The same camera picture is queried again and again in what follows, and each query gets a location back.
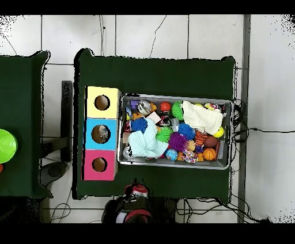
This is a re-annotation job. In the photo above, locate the clear mesh bin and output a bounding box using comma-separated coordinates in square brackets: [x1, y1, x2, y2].
[118, 93, 233, 171]

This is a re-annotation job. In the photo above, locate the wooden box with three holes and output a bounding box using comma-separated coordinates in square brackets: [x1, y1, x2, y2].
[82, 86, 122, 181]

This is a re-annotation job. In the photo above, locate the mint green cloth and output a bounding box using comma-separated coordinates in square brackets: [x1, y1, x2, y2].
[127, 118, 169, 158]

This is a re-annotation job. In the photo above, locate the green spiky ball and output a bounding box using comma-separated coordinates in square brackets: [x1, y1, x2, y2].
[155, 126, 175, 143]
[171, 101, 185, 121]

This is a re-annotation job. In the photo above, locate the purple spiky ball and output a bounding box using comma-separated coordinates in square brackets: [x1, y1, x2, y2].
[167, 132, 189, 153]

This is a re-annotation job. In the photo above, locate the blue spiky ball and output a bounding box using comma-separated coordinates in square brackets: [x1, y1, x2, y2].
[131, 117, 149, 134]
[177, 122, 198, 142]

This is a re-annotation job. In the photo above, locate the orange mini basketball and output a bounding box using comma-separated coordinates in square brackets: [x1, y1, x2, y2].
[203, 147, 217, 162]

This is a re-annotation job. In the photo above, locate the tiger striped toy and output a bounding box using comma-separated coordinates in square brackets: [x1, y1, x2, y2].
[195, 130, 209, 146]

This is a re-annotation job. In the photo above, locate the crushed silver can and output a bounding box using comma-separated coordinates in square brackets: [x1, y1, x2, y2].
[137, 100, 153, 116]

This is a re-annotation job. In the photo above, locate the orange red ball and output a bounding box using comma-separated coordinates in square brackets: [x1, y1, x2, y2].
[160, 101, 172, 113]

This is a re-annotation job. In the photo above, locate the cream yellow cloth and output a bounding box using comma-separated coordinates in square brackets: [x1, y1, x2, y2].
[181, 100, 226, 135]

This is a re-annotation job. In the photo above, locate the dark green table cloth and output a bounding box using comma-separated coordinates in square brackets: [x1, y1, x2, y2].
[0, 50, 51, 200]
[73, 48, 237, 201]

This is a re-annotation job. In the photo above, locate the bright green bowl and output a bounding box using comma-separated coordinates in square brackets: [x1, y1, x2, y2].
[0, 128, 18, 165]

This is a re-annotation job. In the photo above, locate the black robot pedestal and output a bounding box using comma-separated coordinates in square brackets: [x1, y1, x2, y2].
[120, 197, 180, 224]

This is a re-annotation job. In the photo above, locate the black cable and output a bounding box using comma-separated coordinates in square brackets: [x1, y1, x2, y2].
[234, 126, 295, 138]

